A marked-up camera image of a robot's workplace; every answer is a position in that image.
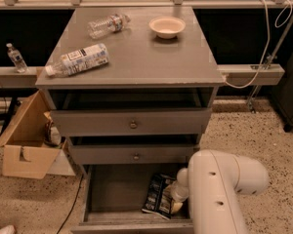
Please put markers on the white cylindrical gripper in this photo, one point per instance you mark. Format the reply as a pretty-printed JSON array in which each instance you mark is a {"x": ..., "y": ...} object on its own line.
[{"x": 181, "y": 189}]

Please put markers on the blue chip bag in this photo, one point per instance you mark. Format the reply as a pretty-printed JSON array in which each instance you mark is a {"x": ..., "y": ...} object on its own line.
[{"x": 158, "y": 199}]

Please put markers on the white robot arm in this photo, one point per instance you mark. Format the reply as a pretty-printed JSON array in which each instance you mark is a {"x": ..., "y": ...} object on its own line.
[{"x": 211, "y": 182}]

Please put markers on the grey open bottom drawer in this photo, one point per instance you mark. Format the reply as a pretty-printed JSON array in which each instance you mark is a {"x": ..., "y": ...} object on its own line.
[{"x": 115, "y": 195}]

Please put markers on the grey top drawer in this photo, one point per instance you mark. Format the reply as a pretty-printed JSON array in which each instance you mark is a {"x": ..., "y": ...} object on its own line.
[{"x": 110, "y": 123}]

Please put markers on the grey middle drawer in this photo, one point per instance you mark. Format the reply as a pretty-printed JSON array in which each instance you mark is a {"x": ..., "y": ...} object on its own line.
[{"x": 129, "y": 152}]

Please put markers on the grey wooden drawer cabinet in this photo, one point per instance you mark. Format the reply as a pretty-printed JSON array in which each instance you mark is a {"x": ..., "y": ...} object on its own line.
[{"x": 144, "y": 72}]

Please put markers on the metal diagonal pole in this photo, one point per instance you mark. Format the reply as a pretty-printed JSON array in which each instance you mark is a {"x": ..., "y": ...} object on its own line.
[{"x": 266, "y": 65}]

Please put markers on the open cardboard box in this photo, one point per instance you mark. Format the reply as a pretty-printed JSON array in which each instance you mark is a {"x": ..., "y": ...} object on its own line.
[{"x": 24, "y": 152}]

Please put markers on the red white object on floor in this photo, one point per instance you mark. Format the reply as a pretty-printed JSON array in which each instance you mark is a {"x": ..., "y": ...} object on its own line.
[{"x": 9, "y": 229}]

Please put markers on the white labelled plastic bottle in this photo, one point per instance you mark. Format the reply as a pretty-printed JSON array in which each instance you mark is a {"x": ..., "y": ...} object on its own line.
[{"x": 79, "y": 61}]

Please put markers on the white paper bowl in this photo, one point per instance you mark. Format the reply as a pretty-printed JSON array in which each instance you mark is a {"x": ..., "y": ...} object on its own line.
[{"x": 167, "y": 27}]

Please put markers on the clear crushed water bottle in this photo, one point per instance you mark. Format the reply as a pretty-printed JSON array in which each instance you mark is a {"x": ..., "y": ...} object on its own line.
[{"x": 100, "y": 28}]

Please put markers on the small upright water bottle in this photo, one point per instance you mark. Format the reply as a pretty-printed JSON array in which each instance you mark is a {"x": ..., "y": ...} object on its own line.
[{"x": 15, "y": 56}]

